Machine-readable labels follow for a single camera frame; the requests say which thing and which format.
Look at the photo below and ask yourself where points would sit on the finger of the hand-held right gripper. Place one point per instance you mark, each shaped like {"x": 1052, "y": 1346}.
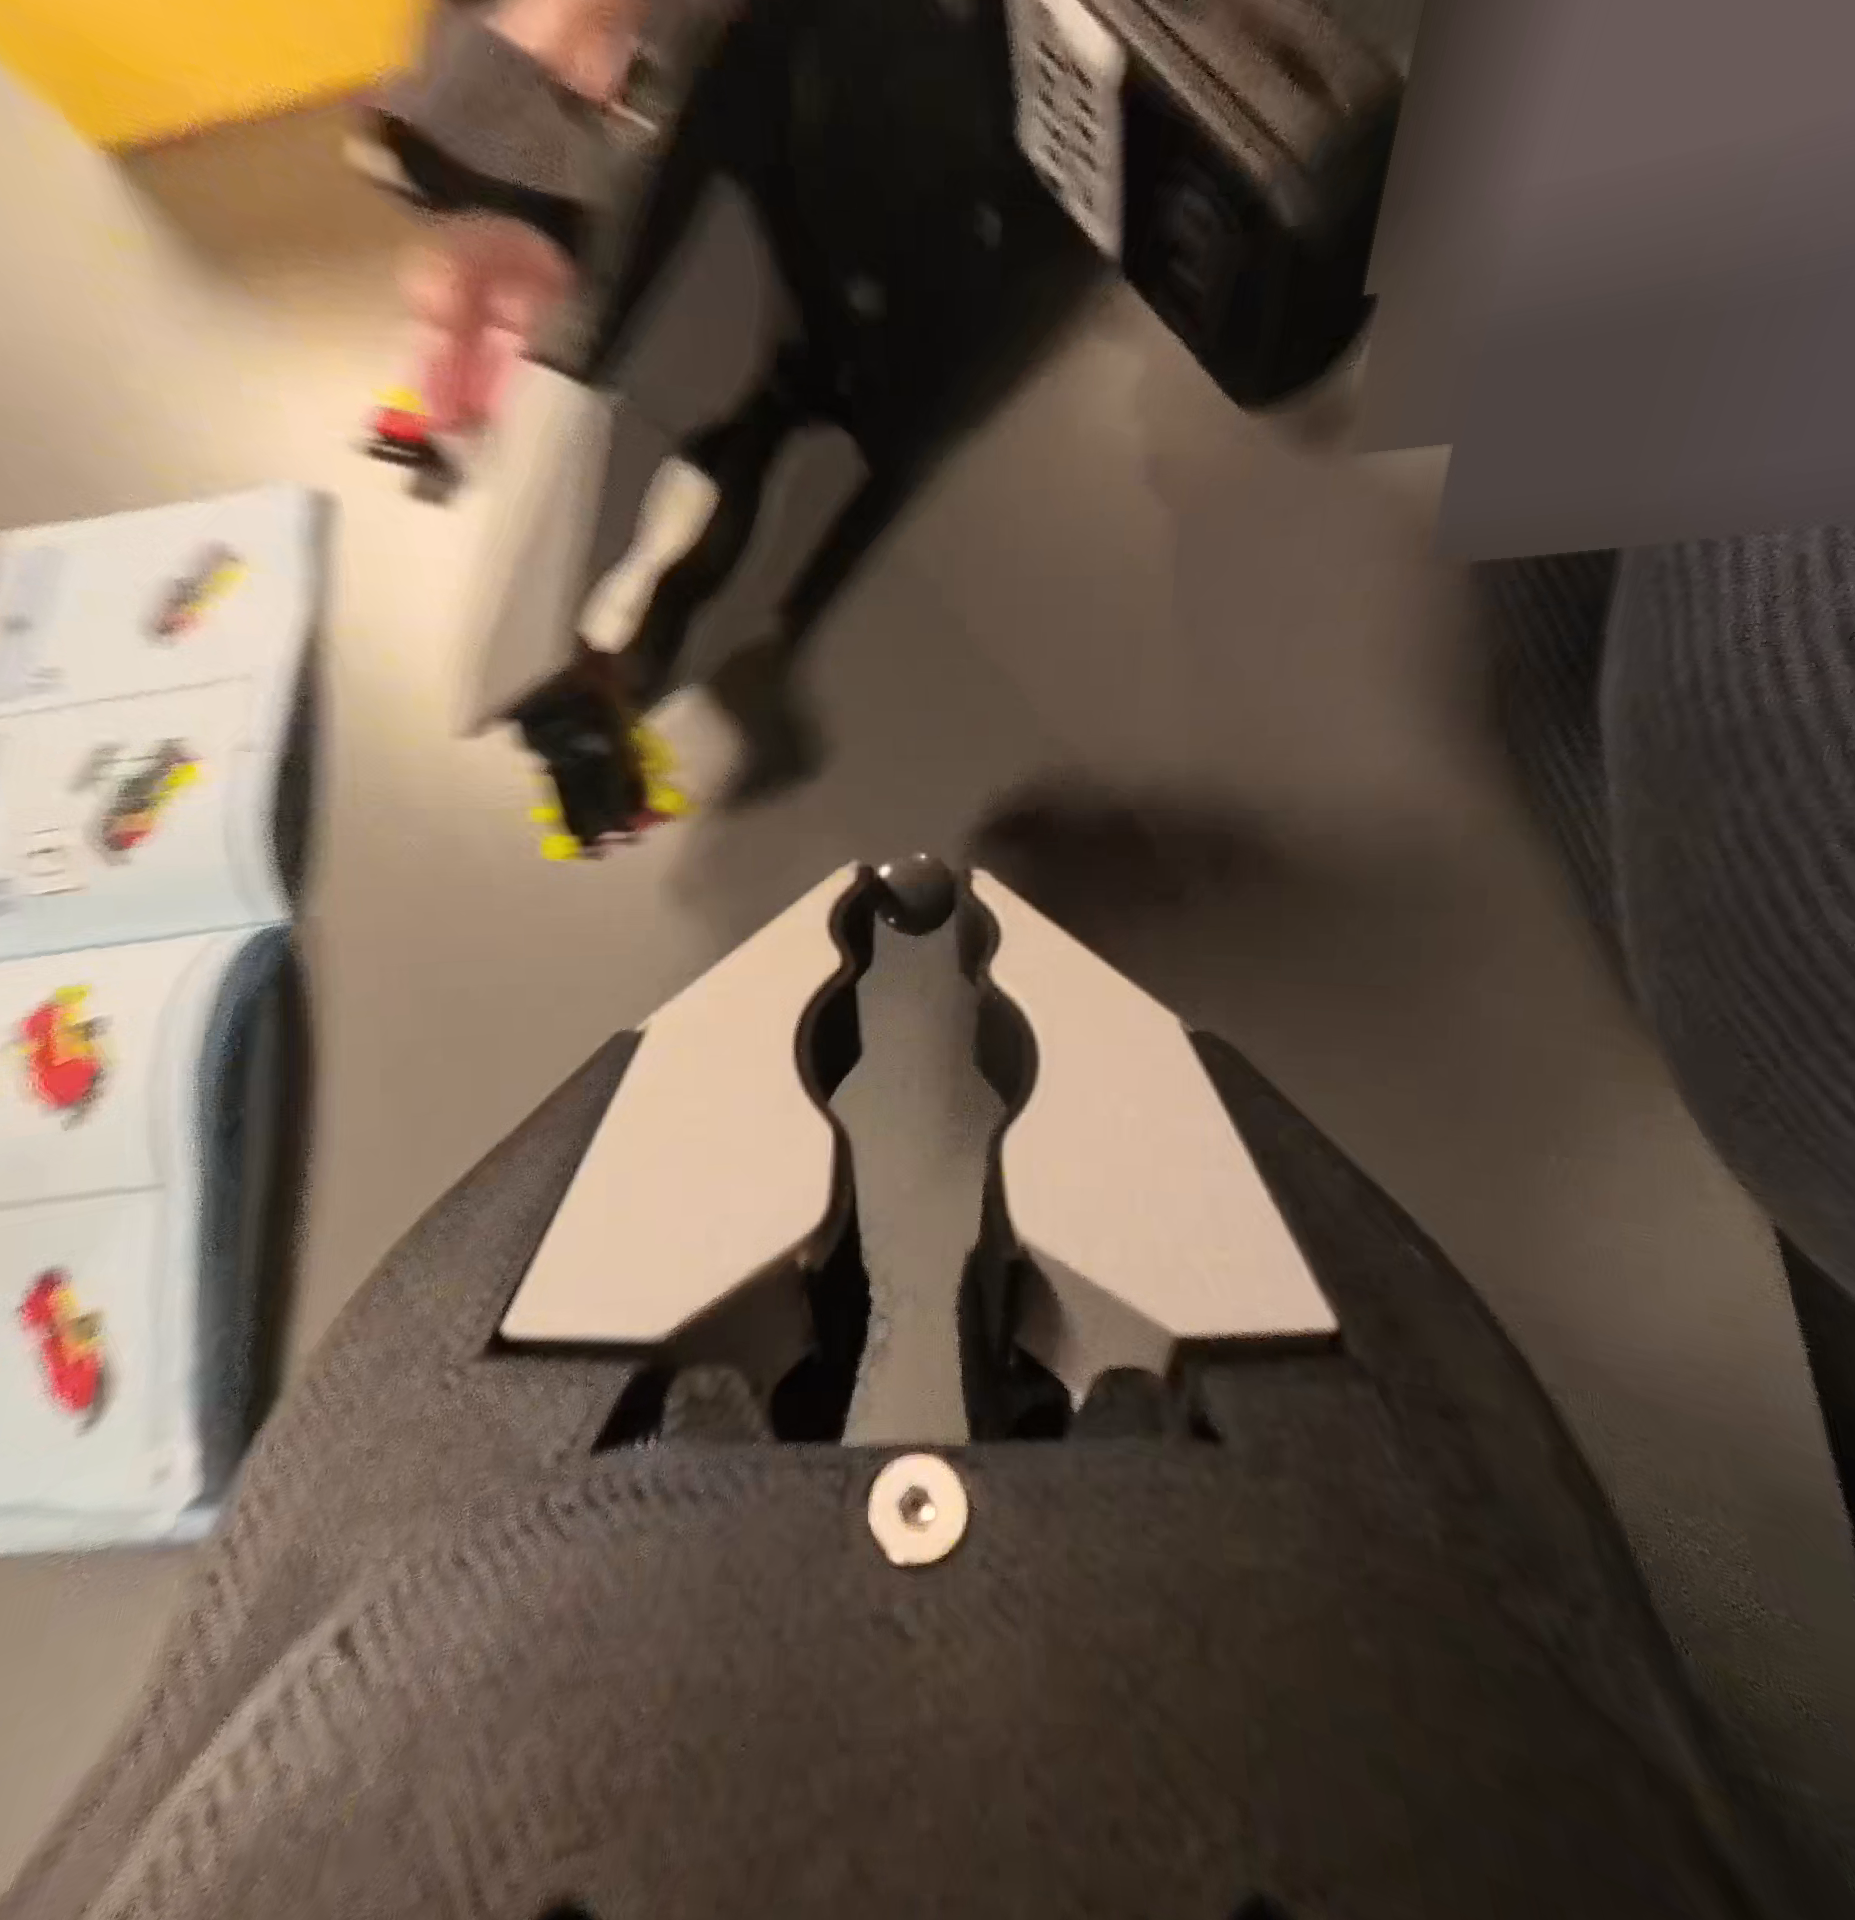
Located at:
{"x": 543, "y": 575}
{"x": 796, "y": 545}

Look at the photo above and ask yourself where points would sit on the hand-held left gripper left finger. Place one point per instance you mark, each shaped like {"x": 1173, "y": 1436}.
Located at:
{"x": 685, "y": 1204}

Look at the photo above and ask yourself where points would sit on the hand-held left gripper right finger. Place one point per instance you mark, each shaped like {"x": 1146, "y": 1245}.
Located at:
{"x": 1154, "y": 1204}

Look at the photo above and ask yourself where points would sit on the long black red lego tail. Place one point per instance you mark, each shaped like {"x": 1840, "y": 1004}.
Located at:
{"x": 411, "y": 438}

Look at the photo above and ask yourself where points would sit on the red yellow lego model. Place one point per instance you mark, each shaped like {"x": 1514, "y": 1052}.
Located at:
{"x": 608, "y": 763}

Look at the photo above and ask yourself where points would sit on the small black round lego piece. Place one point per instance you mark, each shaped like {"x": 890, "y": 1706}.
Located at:
{"x": 915, "y": 891}

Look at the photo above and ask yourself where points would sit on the yellow plastic bin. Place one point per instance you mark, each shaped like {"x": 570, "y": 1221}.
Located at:
{"x": 189, "y": 57}

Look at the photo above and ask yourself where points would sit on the person's right hand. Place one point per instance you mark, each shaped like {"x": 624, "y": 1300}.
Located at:
{"x": 478, "y": 326}

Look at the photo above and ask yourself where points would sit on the open instruction booklet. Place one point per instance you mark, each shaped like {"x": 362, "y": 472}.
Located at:
{"x": 98, "y": 1052}

